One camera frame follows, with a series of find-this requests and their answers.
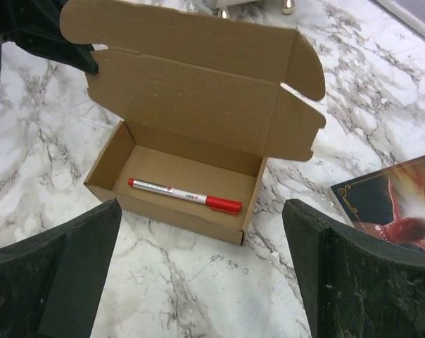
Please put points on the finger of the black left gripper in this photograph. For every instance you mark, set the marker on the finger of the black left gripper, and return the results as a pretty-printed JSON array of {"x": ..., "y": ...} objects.
[{"x": 34, "y": 26}]

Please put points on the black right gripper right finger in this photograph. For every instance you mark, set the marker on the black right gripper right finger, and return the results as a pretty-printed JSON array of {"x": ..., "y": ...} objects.
[{"x": 352, "y": 284}]

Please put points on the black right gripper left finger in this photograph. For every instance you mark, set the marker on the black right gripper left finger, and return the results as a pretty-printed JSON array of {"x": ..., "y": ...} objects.
[{"x": 51, "y": 283}]

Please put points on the red capped pen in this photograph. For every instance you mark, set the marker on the red capped pen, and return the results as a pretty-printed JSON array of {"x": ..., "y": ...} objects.
[{"x": 215, "y": 203}]

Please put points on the brown cardboard box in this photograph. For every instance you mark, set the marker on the brown cardboard box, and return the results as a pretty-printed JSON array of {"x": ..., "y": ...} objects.
[{"x": 203, "y": 103}]

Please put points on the dark book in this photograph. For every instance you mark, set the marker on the dark book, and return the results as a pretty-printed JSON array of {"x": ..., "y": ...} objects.
[{"x": 388, "y": 204}]

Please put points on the cream cylindrical container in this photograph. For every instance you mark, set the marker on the cream cylindrical container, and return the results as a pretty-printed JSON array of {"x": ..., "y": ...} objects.
[{"x": 221, "y": 7}]

